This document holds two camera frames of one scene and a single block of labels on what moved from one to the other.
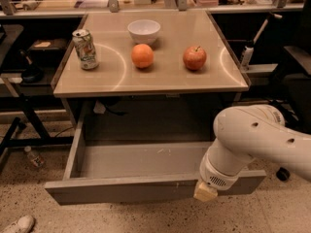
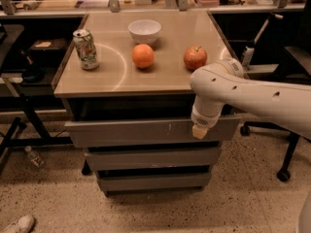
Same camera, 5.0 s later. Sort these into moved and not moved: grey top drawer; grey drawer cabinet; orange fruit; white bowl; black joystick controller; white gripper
Moved: white gripper; grey top drawer
Not moved: black joystick controller; white bowl; orange fruit; grey drawer cabinet
